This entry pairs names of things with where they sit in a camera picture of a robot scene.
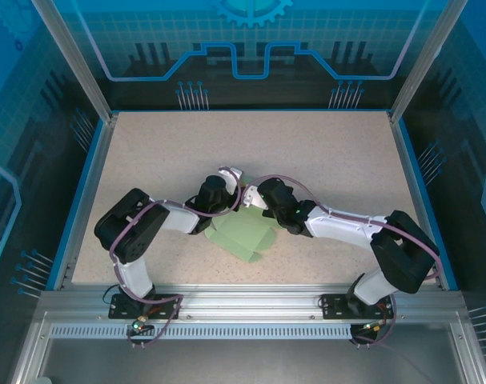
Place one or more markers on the aluminium cross rail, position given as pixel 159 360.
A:
pixel 246 300

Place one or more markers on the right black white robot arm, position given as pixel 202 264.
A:
pixel 406 256

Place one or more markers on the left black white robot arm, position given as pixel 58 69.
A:
pixel 134 232

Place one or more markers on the small connector with green light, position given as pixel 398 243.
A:
pixel 372 327
pixel 137 326

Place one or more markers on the light green paper box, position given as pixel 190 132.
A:
pixel 242 236

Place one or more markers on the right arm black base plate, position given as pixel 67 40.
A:
pixel 334 306

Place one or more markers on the aluminium frame post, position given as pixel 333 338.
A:
pixel 78 64
pixel 422 64

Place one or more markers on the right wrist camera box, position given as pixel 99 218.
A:
pixel 252 198

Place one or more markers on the grey metal bottom panel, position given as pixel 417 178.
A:
pixel 246 360

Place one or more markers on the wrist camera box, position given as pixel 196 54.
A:
pixel 252 198
pixel 231 176

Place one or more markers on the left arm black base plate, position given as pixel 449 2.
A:
pixel 166 306

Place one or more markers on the aluminium table side rail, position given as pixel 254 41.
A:
pixel 99 160
pixel 405 160

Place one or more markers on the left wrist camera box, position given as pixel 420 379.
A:
pixel 231 176

